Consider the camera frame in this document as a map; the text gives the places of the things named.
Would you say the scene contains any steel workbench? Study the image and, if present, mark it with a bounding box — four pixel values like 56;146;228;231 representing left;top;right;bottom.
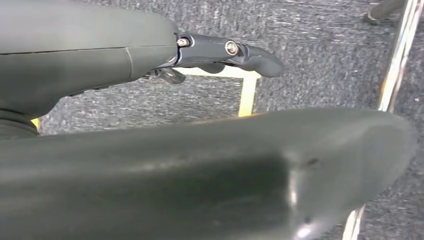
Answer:
341;0;424;240

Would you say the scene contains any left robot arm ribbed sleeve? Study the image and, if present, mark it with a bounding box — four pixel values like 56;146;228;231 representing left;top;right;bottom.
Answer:
0;108;41;141

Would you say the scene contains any yellow floor tape square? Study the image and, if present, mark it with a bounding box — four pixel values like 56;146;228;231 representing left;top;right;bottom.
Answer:
30;65;263;133

